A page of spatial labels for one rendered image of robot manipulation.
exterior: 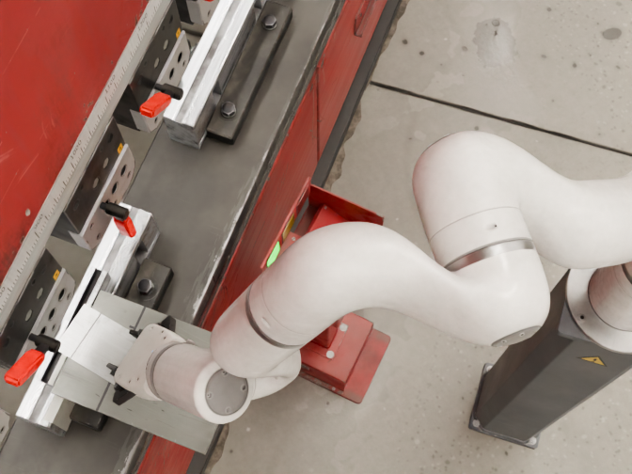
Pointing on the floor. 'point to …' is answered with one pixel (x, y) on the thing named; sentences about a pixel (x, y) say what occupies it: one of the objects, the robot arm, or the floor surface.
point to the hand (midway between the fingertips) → (130, 354)
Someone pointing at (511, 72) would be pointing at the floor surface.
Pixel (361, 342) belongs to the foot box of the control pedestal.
